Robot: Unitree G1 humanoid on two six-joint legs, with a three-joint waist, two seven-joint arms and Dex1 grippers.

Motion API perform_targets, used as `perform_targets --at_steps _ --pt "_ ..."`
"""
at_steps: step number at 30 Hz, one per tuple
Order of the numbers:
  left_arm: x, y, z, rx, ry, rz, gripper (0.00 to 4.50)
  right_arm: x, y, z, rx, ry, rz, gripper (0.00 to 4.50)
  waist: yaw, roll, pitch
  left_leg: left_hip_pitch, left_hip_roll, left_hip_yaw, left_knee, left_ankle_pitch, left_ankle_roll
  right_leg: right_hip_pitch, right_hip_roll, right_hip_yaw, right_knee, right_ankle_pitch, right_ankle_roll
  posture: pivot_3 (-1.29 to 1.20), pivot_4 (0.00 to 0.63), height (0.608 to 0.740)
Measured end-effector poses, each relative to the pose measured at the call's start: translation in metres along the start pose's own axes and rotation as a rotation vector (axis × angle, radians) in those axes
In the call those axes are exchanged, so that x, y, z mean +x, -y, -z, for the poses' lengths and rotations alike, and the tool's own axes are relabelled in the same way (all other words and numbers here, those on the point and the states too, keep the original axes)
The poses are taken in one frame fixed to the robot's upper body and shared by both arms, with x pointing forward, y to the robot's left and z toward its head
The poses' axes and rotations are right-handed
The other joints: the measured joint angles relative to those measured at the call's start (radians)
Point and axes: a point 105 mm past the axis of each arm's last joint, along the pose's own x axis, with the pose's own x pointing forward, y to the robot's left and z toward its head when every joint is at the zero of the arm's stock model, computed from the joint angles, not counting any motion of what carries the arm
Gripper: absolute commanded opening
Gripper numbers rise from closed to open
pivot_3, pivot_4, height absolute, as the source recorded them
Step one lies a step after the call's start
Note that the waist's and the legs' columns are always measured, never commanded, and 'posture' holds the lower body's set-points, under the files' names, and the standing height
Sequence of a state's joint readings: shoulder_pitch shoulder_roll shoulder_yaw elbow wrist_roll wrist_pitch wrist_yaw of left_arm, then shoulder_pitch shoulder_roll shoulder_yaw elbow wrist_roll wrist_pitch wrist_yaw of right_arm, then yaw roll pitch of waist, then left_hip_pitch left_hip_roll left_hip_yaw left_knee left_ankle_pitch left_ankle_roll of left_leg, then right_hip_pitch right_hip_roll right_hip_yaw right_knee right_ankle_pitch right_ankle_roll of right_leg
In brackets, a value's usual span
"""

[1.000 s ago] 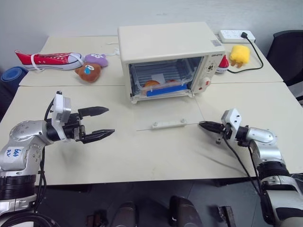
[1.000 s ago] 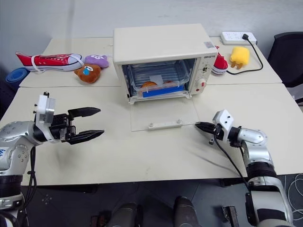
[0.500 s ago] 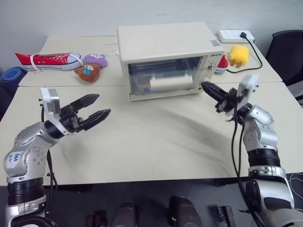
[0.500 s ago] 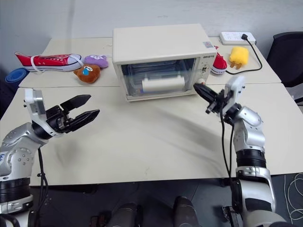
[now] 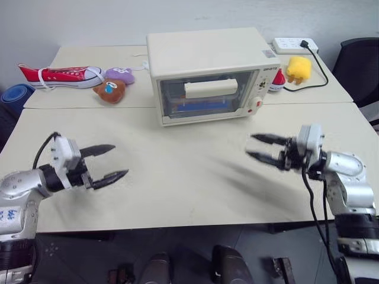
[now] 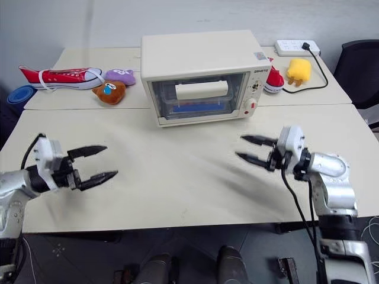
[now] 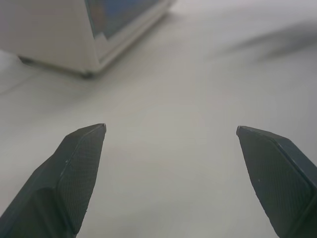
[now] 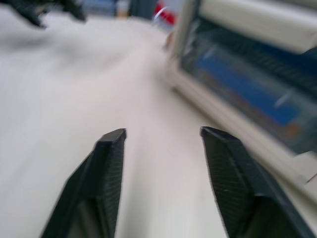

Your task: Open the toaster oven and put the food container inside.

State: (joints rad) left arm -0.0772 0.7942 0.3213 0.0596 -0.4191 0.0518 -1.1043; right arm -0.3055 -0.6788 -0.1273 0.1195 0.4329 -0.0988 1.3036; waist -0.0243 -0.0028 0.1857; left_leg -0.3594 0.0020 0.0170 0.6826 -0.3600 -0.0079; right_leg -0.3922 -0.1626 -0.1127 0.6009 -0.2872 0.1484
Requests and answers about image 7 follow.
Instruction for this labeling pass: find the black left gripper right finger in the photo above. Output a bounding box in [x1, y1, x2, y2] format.
[236, 125, 317, 238]

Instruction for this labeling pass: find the white toaster oven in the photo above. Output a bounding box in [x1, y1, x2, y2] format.
[0, 0, 173, 79]

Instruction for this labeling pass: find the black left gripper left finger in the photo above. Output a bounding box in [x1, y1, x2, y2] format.
[0, 123, 107, 238]

